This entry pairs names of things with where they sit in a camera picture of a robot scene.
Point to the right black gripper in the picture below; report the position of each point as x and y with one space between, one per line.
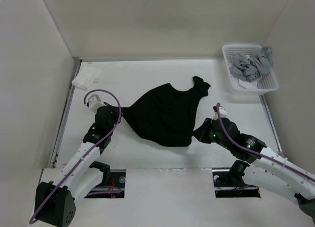
201 132

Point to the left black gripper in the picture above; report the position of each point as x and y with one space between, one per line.
115 110

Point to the black tank top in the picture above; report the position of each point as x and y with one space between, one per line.
166 115

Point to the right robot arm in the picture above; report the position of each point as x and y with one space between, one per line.
258 165

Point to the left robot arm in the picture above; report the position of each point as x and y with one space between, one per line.
56 200

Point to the folded white tank top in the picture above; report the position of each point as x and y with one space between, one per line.
86 77

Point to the grey tank top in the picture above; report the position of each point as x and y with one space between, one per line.
251 68

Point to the white garment in basket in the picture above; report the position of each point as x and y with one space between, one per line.
248 85

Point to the white plastic basket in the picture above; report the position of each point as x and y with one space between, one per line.
267 83

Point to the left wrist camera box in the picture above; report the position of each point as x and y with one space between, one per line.
94 103

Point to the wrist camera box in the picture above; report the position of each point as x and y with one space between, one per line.
219 111
94 103

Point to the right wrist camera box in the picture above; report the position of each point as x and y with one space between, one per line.
219 111

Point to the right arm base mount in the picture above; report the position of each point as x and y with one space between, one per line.
228 182

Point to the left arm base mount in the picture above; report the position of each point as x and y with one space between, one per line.
112 184

